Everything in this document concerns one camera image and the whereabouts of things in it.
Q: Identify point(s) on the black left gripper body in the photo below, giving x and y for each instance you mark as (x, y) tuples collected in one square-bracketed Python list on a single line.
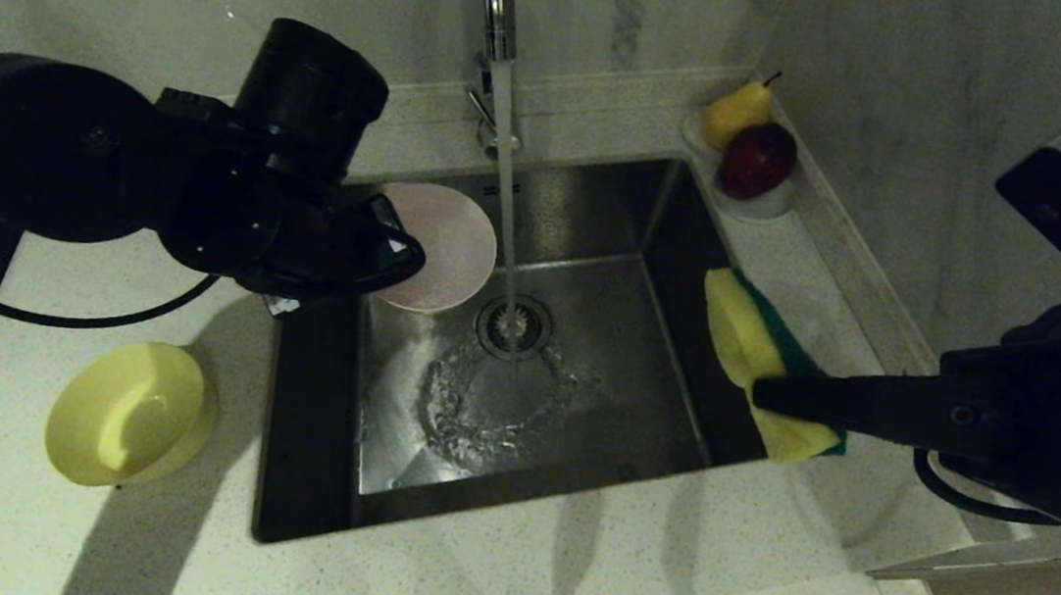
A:
[(315, 240)]

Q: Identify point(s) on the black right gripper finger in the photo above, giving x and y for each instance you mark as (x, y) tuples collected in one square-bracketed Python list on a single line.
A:
[(854, 405)]

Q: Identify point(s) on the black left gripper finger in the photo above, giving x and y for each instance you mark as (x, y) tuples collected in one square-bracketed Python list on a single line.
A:
[(397, 249)]

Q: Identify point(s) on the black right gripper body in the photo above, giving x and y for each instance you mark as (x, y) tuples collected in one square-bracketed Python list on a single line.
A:
[(1060, 422)]

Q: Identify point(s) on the pink plastic bowl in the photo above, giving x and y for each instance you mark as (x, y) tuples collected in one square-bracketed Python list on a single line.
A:
[(452, 250)]

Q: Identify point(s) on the green and yellow sponge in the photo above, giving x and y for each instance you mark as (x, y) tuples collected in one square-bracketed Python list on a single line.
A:
[(743, 335)]

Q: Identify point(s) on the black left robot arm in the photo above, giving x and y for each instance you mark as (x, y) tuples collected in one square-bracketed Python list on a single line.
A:
[(63, 150)]

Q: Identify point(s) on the stainless steel sink basin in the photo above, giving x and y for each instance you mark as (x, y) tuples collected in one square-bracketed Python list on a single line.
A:
[(693, 255)]

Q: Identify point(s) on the round metal drain strainer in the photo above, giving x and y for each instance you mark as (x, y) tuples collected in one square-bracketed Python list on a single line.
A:
[(532, 332)]

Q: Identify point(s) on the small white fruit dish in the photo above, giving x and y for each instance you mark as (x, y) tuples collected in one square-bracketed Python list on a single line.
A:
[(766, 210)]

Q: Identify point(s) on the yellow plastic bowl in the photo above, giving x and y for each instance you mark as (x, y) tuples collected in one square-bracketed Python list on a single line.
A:
[(124, 413)]

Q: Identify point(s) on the dark red apple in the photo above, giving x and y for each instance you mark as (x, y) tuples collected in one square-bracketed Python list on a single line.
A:
[(757, 162)]

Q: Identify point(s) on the yellow pear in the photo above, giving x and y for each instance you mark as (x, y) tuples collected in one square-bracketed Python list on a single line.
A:
[(732, 115)]

